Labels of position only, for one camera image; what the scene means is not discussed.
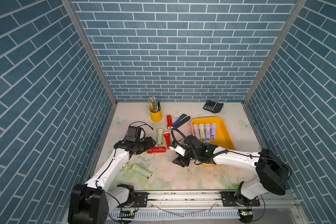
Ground green flashlight yellow button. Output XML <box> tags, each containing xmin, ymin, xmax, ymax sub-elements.
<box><xmin>198</xmin><ymin>124</ymin><xmax>206</xmax><ymax>141</ymax></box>

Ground blue white flashlight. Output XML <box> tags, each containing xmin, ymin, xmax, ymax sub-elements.
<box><xmin>203</xmin><ymin>141</ymin><xmax>211</xmax><ymax>146</ymax></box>

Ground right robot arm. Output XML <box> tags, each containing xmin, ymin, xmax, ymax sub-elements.
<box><xmin>169</xmin><ymin>135</ymin><xmax>291</xmax><ymax>207</ymax></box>

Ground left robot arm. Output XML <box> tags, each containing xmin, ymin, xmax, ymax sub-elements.
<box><xmin>68</xmin><ymin>137</ymin><xmax>156</xmax><ymax>224</ymax></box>

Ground red flashlight lying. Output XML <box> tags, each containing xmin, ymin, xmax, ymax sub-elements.
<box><xmin>147</xmin><ymin>147</ymin><xmax>166</xmax><ymax>154</ymax></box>

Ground green flashlight upright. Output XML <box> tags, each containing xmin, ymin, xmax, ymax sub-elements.
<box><xmin>156</xmin><ymin>128</ymin><xmax>164</xmax><ymax>146</ymax></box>

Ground yellow plastic tray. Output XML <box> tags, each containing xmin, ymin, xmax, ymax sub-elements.
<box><xmin>191</xmin><ymin>117</ymin><xmax>244</xmax><ymax>168</ymax></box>

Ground red flashlight white rim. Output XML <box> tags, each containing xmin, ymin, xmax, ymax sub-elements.
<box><xmin>163</xmin><ymin>132</ymin><xmax>171</xmax><ymax>149</ymax></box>

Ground blue black stapler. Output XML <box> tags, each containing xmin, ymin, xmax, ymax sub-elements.
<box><xmin>173</xmin><ymin>114</ymin><xmax>190</xmax><ymax>128</ymax></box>

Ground small red flashlight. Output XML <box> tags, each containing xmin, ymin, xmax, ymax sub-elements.
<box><xmin>167</xmin><ymin>115</ymin><xmax>174</xmax><ymax>130</ymax></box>

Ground yellow pen cup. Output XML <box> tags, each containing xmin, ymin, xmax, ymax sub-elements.
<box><xmin>149</xmin><ymin>106</ymin><xmax>162</xmax><ymax>122</ymax></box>

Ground pens in cup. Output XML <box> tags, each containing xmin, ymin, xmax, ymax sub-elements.
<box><xmin>149</xmin><ymin>96</ymin><xmax>161</xmax><ymax>113</ymax></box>

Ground black calculator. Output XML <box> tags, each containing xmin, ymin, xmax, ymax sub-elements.
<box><xmin>203</xmin><ymin>100</ymin><xmax>224</xmax><ymax>114</ymax></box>

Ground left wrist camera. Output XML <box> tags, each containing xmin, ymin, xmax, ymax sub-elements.
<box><xmin>124</xmin><ymin>126</ymin><xmax>142</xmax><ymax>142</ymax></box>

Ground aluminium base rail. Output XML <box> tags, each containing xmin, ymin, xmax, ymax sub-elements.
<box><xmin>61</xmin><ymin>189</ymin><xmax>310</xmax><ymax>224</ymax></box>

